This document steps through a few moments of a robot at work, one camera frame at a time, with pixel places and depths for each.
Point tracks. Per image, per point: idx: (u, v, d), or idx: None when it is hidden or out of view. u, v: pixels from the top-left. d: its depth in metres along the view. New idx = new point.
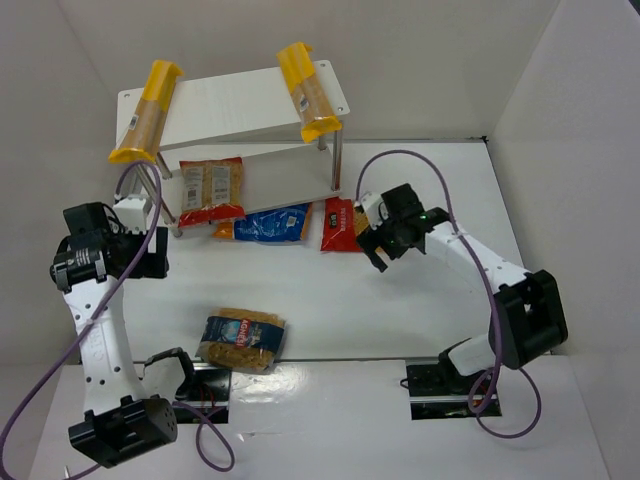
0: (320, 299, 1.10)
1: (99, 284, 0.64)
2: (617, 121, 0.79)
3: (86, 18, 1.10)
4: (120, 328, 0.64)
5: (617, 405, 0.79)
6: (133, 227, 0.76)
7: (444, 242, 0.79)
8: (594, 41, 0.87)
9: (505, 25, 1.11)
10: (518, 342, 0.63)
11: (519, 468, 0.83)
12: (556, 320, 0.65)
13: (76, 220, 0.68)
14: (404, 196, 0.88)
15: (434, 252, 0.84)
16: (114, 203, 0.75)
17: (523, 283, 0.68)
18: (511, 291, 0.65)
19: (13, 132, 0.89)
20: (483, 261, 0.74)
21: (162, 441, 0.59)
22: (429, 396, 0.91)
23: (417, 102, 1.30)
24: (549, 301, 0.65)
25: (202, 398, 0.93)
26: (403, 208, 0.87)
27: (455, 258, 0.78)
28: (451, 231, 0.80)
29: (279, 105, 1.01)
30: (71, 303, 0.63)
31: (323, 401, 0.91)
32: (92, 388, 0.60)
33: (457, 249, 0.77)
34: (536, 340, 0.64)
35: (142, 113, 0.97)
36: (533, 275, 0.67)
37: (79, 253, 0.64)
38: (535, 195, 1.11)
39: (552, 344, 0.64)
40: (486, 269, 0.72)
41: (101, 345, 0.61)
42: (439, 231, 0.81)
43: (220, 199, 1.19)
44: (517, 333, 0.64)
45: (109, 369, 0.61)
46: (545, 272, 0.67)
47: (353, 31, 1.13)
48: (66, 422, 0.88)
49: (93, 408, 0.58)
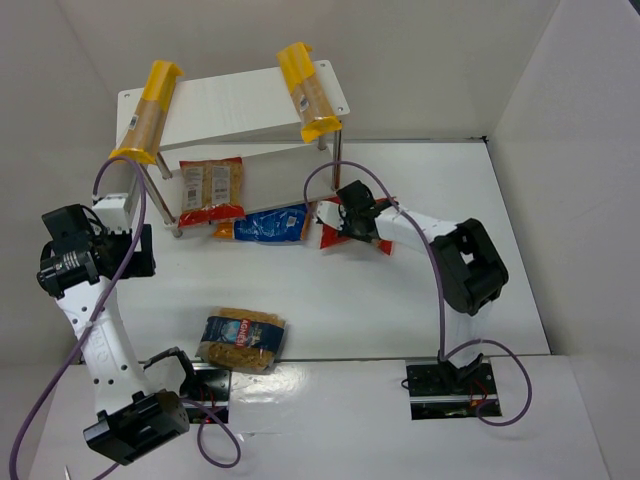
0: (321, 299, 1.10)
1: (93, 286, 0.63)
2: (617, 123, 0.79)
3: (86, 18, 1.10)
4: (120, 328, 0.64)
5: (618, 405, 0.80)
6: (116, 227, 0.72)
7: (390, 220, 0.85)
8: (595, 41, 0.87)
9: (505, 25, 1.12)
10: (464, 283, 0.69)
11: (518, 468, 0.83)
12: (492, 258, 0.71)
13: (58, 222, 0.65)
14: (358, 188, 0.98)
15: (389, 234, 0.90)
16: (93, 204, 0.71)
17: (456, 232, 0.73)
18: (446, 238, 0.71)
19: (13, 132, 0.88)
20: (422, 223, 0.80)
21: (175, 432, 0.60)
22: (429, 396, 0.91)
23: (416, 102, 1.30)
24: (481, 244, 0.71)
25: (202, 398, 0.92)
26: (357, 203, 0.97)
27: (402, 231, 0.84)
28: (393, 210, 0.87)
29: (280, 105, 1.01)
30: (67, 309, 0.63)
31: (323, 402, 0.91)
32: (101, 389, 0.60)
33: (399, 222, 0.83)
34: (481, 283, 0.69)
35: (142, 113, 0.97)
36: (464, 224, 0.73)
37: (66, 257, 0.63)
38: (535, 196, 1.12)
39: (494, 282, 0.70)
40: (423, 230, 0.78)
41: (104, 344, 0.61)
42: (385, 214, 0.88)
43: (220, 199, 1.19)
44: (460, 279, 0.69)
45: (116, 369, 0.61)
46: (475, 221, 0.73)
47: (353, 31, 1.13)
48: (65, 423, 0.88)
49: (105, 409, 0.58)
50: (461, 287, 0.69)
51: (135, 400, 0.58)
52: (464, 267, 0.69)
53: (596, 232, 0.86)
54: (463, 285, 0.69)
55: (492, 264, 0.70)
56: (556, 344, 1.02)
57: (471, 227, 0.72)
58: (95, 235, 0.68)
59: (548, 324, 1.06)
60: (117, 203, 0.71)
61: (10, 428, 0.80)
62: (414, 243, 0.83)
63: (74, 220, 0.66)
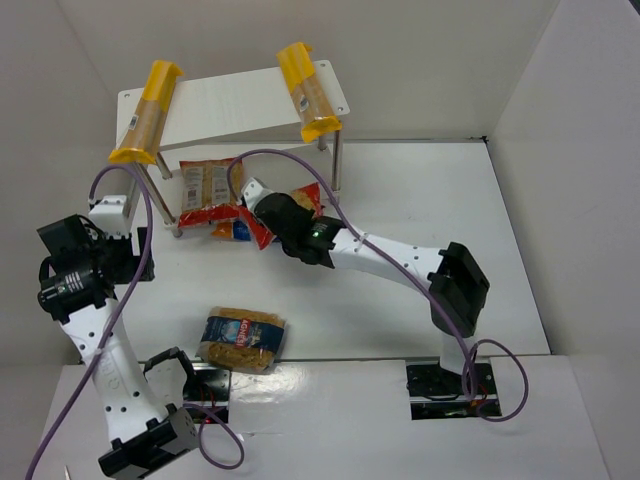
0: (320, 299, 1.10)
1: (99, 310, 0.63)
2: (618, 122, 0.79)
3: (87, 19, 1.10)
4: (129, 350, 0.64)
5: (619, 406, 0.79)
6: (115, 231, 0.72)
7: (352, 252, 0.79)
8: (595, 40, 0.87)
9: (505, 25, 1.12)
10: (467, 316, 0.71)
11: (517, 468, 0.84)
12: (479, 277, 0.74)
13: (56, 238, 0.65)
14: (285, 200, 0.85)
15: (341, 263, 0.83)
16: (90, 210, 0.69)
17: (443, 262, 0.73)
18: (442, 277, 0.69)
19: (13, 133, 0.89)
20: (398, 254, 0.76)
21: (186, 449, 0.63)
22: (429, 396, 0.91)
23: (415, 102, 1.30)
24: (468, 266, 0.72)
25: (202, 398, 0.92)
26: (291, 228, 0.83)
27: (369, 262, 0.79)
28: (352, 238, 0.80)
29: (279, 105, 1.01)
30: (72, 334, 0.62)
31: (323, 402, 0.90)
32: (114, 416, 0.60)
33: (367, 255, 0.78)
34: (476, 308, 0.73)
35: (142, 113, 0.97)
36: (449, 251, 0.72)
37: (68, 277, 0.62)
38: (535, 196, 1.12)
39: (481, 298, 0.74)
40: (407, 265, 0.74)
41: (115, 372, 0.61)
42: (341, 243, 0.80)
43: (220, 199, 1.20)
44: (461, 311, 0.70)
45: (128, 396, 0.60)
46: (456, 244, 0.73)
47: (353, 31, 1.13)
48: (66, 422, 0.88)
49: (119, 436, 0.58)
50: (464, 322, 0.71)
51: (150, 427, 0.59)
52: (464, 300, 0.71)
53: (596, 233, 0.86)
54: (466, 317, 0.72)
55: (480, 282, 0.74)
56: (556, 344, 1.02)
57: (457, 254, 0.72)
58: (93, 247, 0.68)
59: (548, 324, 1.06)
60: (115, 207, 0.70)
61: (11, 428, 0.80)
62: (381, 272, 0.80)
63: (72, 235, 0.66)
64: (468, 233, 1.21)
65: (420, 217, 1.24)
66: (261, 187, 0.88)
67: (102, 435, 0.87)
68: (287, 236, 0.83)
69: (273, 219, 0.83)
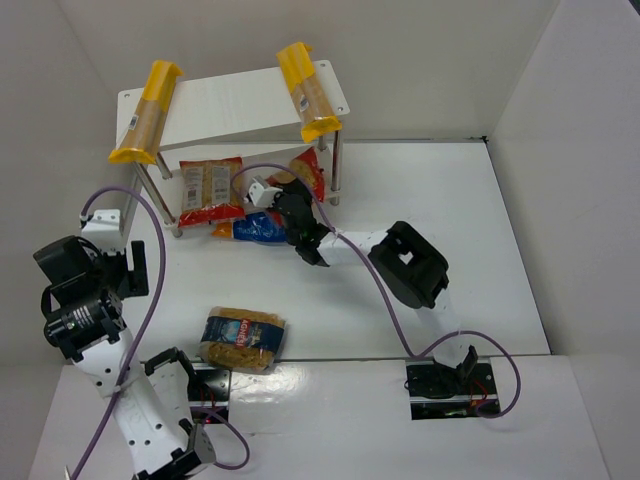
0: (320, 299, 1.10)
1: (113, 345, 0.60)
2: (617, 123, 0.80)
3: (87, 19, 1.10)
4: (145, 381, 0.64)
5: (620, 406, 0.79)
6: (110, 248, 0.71)
7: (330, 245, 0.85)
8: (594, 41, 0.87)
9: (505, 26, 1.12)
10: (410, 281, 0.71)
11: (515, 467, 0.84)
12: (426, 251, 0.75)
13: (58, 267, 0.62)
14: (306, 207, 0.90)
15: (333, 259, 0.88)
16: (82, 228, 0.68)
17: (389, 237, 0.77)
18: (381, 247, 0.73)
19: (14, 133, 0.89)
20: (355, 239, 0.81)
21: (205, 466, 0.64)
22: (430, 397, 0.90)
23: (416, 102, 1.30)
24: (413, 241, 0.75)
25: (202, 398, 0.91)
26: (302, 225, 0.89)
27: (343, 253, 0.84)
28: (331, 233, 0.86)
29: (279, 105, 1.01)
30: (87, 371, 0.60)
31: (323, 402, 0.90)
32: (139, 449, 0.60)
33: (341, 246, 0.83)
34: (430, 279, 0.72)
35: (142, 113, 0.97)
36: (395, 228, 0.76)
37: (76, 312, 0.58)
38: (534, 196, 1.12)
39: (436, 273, 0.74)
40: (360, 245, 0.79)
41: (135, 404, 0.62)
42: (323, 240, 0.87)
43: (220, 199, 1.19)
44: (402, 274, 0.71)
45: (151, 428, 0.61)
46: (403, 222, 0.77)
47: (353, 32, 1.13)
48: (66, 422, 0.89)
49: (146, 468, 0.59)
50: (405, 283, 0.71)
51: (175, 456, 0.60)
52: (401, 263, 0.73)
53: (595, 233, 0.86)
54: (410, 282, 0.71)
55: (430, 256, 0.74)
56: (556, 345, 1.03)
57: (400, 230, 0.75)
58: (95, 271, 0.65)
59: (548, 325, 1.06)
60: (111, 226, 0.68)
61: (12, 428, 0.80)
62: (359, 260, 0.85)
63: (73, 262, 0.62)
64: (468, 234, 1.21)
65: (420, 217, 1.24)
66: (262, 189, 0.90)
67: (103, 434, 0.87)
68: (295, 236, 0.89)
69: (291, 222, 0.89)
